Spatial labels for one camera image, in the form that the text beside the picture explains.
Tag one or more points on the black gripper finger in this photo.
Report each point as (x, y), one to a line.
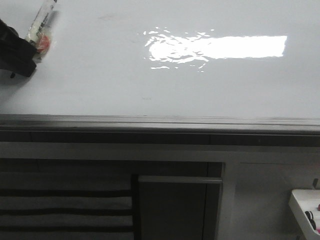
(16, 54)

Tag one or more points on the white black whiteboard marker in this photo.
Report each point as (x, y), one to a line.
(39, 35)

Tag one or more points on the white glossy whiteboard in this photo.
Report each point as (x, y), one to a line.
(214, 66)

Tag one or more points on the black white striped panel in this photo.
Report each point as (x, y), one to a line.
(66, 207)

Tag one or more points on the grey cabinet door panel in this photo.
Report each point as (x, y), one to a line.
(179, 207)

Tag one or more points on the white plastic storage tray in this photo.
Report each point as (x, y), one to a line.
(302, 200)

